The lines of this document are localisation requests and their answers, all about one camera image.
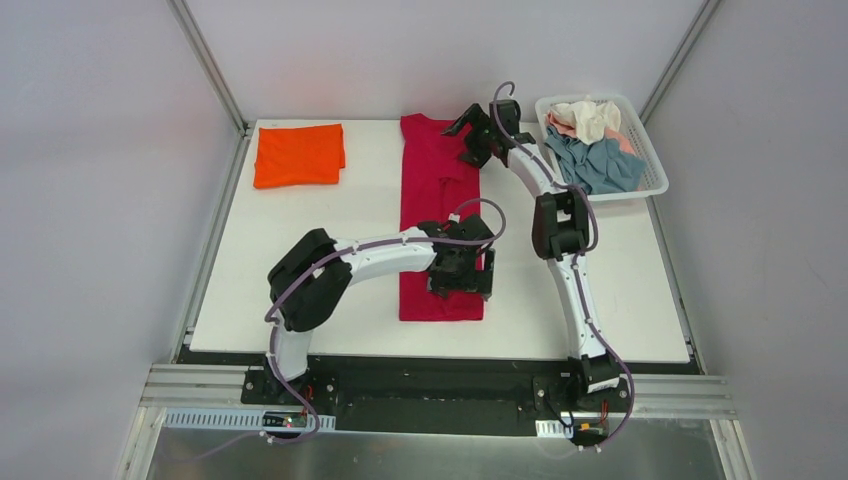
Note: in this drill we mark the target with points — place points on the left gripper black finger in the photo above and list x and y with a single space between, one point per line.
440 285
487 274

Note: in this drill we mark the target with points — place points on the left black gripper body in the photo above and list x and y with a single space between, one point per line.
460 282

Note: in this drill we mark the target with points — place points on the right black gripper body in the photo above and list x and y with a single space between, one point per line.
475 132

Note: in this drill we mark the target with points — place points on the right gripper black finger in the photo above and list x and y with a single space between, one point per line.
474 117
476 155

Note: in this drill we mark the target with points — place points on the crimson red t shirt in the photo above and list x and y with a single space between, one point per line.
434 181

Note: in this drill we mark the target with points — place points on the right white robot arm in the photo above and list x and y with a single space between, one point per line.
563 231

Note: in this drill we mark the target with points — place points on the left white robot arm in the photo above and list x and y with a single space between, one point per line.
307 284

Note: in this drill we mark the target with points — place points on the light pink t shirt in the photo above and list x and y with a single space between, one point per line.
569 131

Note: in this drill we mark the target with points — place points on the cream white t shirt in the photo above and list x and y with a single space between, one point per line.
585 120

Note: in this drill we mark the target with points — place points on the grey blue t shirt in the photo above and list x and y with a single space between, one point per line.
600 168

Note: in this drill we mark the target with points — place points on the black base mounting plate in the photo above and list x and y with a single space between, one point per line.
426 395

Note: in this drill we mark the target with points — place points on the folded orange t shirt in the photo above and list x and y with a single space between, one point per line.
312 155

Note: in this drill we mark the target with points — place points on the white plastic laundry basket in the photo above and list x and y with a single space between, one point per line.
654 181

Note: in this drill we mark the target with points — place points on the right white cable duct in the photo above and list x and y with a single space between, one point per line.
553 429

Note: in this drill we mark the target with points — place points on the white cable duct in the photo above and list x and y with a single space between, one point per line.
246 420
553 429

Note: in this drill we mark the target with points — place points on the right aluminium frame rail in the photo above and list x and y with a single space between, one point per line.
699 24

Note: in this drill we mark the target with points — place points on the aluminium frame rail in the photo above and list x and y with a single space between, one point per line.
699 24
227 153

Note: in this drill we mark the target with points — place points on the left aluminium frame rail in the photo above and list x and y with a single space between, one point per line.
227 153

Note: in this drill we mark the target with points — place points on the left white cable duct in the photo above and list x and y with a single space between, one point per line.
246 420

